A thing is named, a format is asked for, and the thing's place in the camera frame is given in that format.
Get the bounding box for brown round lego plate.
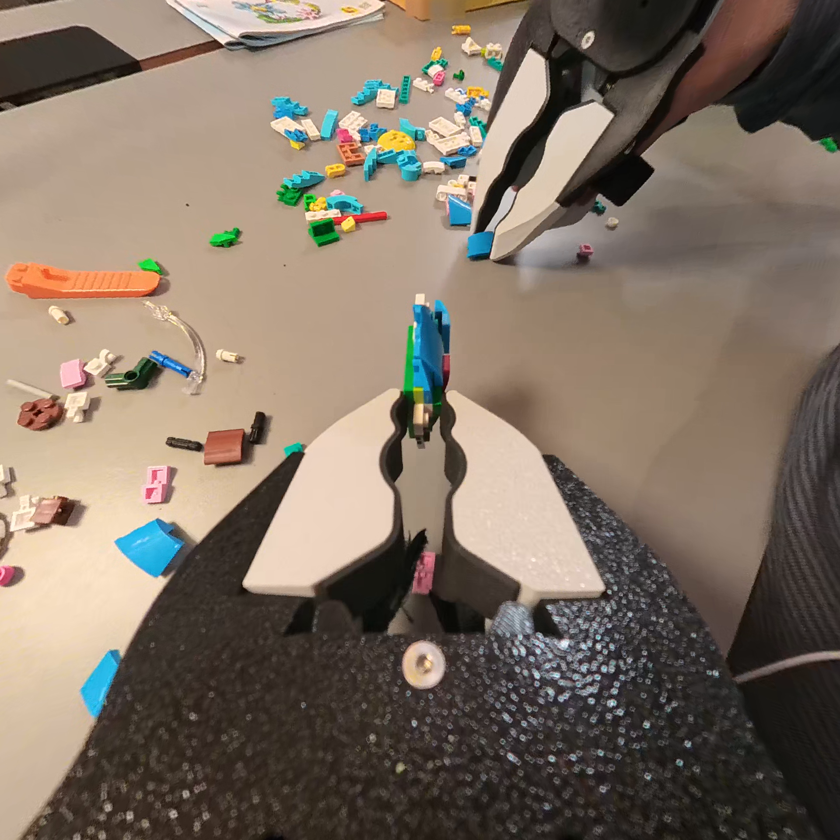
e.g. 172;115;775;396
16;399;64;431

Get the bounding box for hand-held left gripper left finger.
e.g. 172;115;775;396
241;387;403;598

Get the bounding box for black flat object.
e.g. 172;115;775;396
0;25;142;106

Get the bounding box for large blue curved lego slope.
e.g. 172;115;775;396
115;518;186;578

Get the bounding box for small blue green lego assembly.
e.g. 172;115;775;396
397;293;454;448

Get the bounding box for orange brick separator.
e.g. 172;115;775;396
5;262;161;301

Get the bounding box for brown and white lego pieces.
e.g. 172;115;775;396
10;495;74;531

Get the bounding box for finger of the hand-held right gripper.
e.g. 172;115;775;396
490;101;618;263
470;49;559;237

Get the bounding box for dark green lego connector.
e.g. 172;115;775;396
105;357;160;391

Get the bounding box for blue lego panel piece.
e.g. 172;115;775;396
80;650;122;719

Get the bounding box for thin white cable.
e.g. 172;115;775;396
731;653;840;685

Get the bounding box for brown flat tile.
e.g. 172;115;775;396
205;428;247;467

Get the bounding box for person's right hand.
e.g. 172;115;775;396
629;0;807;157

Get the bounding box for pile of loose lego pieces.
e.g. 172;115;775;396
270;23;509;249

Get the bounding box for person's striped dark clothing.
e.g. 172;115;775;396
725;344;840;840

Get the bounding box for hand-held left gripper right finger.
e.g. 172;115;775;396
440;389;606;607

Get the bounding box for clear curved tube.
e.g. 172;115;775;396
143;301;207;395

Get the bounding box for closed lego instruction booklet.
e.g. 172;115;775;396
167;0;385;51

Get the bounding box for person's right forearm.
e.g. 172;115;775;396
725;0;840;142

